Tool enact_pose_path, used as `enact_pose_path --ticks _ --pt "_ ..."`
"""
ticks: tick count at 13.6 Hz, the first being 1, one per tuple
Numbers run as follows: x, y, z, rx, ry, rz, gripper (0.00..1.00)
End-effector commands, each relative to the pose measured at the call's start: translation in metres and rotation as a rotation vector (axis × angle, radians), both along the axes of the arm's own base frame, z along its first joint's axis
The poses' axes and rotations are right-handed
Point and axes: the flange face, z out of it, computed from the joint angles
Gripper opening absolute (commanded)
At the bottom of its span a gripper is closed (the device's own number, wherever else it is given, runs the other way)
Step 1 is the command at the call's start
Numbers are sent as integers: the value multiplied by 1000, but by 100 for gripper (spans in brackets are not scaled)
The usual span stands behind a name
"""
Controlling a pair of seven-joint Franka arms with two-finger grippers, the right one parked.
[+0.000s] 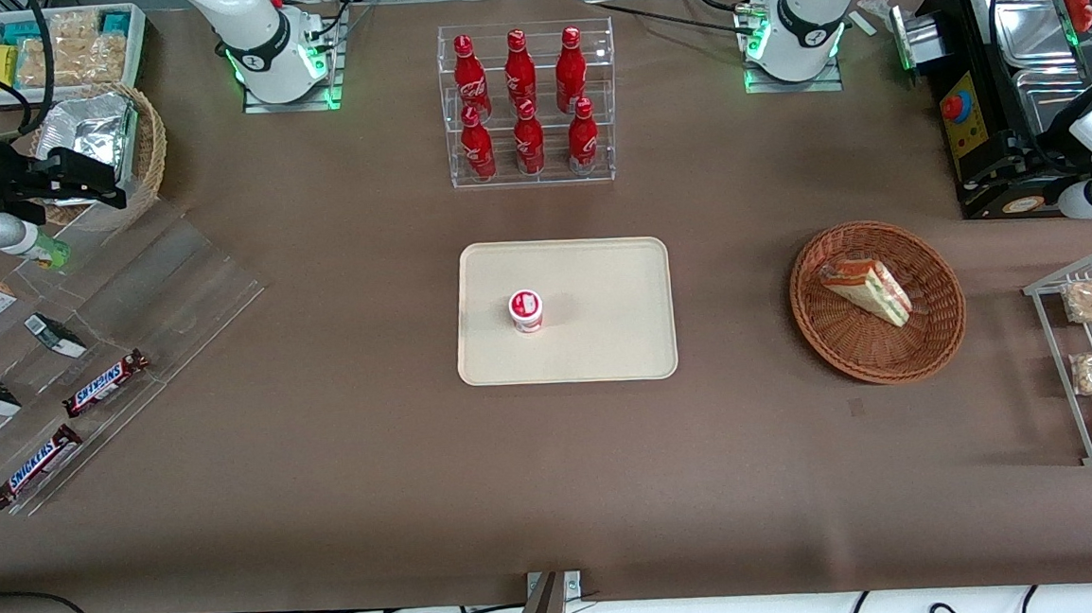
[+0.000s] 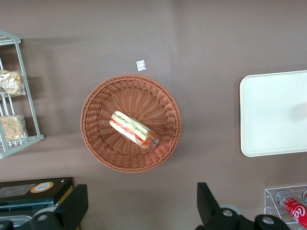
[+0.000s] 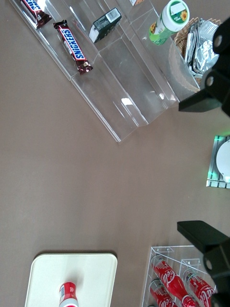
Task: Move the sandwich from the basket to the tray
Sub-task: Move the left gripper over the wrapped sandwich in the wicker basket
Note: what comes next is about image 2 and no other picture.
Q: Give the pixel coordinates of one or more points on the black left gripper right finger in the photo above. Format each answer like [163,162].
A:
[208,208]

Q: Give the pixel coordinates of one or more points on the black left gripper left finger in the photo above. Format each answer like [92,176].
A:
[69,208]

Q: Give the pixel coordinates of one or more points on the round brown wicker basket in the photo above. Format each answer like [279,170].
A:
[103,143]

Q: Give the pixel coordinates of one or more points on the plastic-wrapped sandwich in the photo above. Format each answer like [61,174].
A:
[130,128]

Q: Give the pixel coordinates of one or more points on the cream white plastic tray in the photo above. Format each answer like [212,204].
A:
[271,115]

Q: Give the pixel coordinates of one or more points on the black countertop oven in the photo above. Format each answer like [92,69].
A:
[26,191]

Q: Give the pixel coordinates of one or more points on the clear acrylic can rack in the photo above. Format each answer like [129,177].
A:
[269,203]

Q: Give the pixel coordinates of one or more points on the red Coca-Cola can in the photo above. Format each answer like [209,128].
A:
[293,208]
[305,195]

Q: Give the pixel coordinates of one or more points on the clear bag of snacks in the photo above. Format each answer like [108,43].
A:
[10,82]
[13,128]

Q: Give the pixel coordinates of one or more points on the small white table sticker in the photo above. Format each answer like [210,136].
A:
[141,65]

